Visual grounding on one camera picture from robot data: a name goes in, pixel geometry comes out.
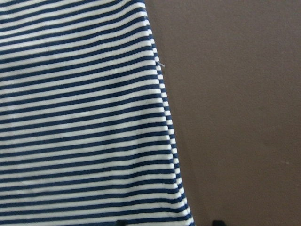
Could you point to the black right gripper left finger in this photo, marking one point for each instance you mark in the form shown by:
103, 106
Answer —
121, 223

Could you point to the navy white striped polo shirt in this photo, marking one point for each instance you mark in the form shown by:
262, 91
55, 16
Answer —
86, 136

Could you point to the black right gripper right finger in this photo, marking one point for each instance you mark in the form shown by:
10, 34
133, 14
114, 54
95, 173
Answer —
217, 223

